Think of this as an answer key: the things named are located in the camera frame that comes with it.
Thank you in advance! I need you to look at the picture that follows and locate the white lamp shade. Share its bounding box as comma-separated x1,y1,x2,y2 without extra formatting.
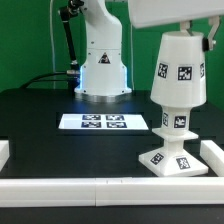
151,31,206,108

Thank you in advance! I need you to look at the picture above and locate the white marker plate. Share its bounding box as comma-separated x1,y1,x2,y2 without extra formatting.
59,114,148,130

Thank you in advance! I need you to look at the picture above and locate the white lamp bulb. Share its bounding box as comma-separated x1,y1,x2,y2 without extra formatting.
161,106,190,136

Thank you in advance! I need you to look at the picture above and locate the black cable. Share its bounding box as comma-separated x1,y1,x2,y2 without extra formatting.
20,70,81,91

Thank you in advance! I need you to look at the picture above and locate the white left rail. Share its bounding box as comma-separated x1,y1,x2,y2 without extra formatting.
0,140,9,171

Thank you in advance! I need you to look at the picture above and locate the grey hanging cable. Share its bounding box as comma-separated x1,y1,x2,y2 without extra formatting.
49,0,56,73

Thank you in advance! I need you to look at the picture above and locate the white front rail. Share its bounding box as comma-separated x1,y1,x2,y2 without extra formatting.
0,177,224,207

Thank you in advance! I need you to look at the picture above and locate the white lamp base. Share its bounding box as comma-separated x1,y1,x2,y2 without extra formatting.
139,128,208,177

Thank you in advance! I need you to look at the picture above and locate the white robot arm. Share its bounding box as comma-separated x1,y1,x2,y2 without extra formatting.
76,0,224,107

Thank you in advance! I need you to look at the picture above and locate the white right rail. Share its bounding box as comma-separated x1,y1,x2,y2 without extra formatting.
200,140,224,177

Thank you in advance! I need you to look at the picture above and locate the white rail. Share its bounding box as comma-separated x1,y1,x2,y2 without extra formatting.
200,140,224,177
0,140,9,171
0,177,224,207

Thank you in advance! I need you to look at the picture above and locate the black camera stand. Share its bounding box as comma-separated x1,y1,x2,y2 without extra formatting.
59,0,84,76

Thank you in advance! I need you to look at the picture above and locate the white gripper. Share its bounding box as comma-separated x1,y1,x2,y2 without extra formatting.
128,0,224,51

